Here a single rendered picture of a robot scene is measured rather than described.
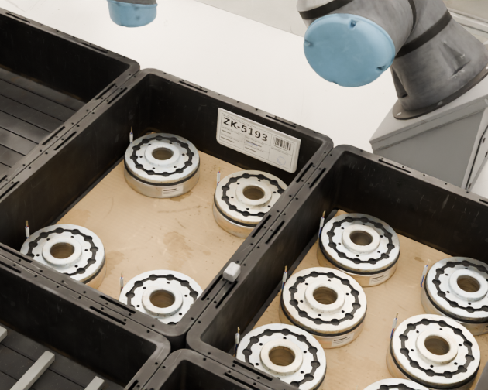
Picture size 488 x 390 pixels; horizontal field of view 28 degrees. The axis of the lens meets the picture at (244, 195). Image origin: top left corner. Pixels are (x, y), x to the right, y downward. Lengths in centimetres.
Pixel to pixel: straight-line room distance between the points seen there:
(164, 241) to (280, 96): 55
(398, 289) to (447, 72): 37
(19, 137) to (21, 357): 40
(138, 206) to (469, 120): 48
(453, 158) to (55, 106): 59
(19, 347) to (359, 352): 39
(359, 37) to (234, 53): 57
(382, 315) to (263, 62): 74
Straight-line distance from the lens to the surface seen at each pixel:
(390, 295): 123
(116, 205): 130
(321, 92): 175
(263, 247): 112
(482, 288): 122
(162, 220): 128
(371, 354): 116
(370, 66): 131
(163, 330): 103
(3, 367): 114
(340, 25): 129
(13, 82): 153
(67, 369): 113
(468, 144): 144
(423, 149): 147
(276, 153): 132
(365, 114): 172
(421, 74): 145
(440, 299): 120
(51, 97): 149
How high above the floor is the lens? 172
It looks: 42 degrees down
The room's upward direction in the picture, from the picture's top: 6 degrees clockwise
